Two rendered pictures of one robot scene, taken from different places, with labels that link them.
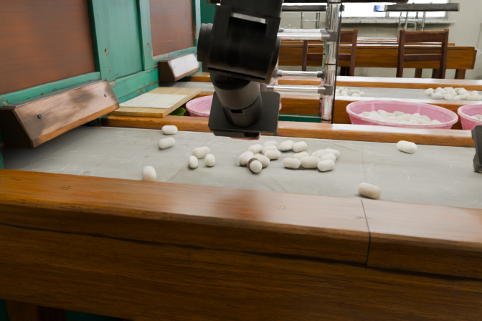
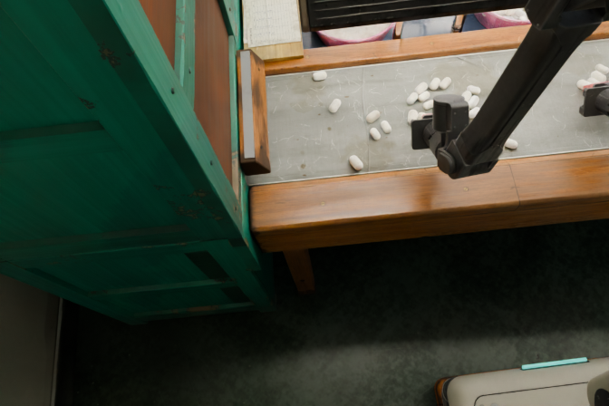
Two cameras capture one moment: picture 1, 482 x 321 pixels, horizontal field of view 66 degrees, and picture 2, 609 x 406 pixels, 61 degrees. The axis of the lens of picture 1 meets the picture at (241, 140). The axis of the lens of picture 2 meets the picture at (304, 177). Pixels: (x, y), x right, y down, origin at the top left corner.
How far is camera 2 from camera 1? 0.89 m
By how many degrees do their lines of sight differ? 47
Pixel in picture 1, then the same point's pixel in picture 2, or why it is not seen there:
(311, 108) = not seen: outside the picture
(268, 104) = not seen: hidden behind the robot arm
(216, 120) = (418, 143)
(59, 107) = (259, 124)
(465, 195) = (569, 128)
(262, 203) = (454, 188)
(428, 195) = (546, 134)
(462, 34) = not seen: outside the picture
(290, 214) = (473, 195)
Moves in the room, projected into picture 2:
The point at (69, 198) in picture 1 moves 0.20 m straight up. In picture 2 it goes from (336, 214) to (334, 176)
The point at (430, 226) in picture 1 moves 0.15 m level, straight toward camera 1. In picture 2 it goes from (550, 185) to (545, 250)
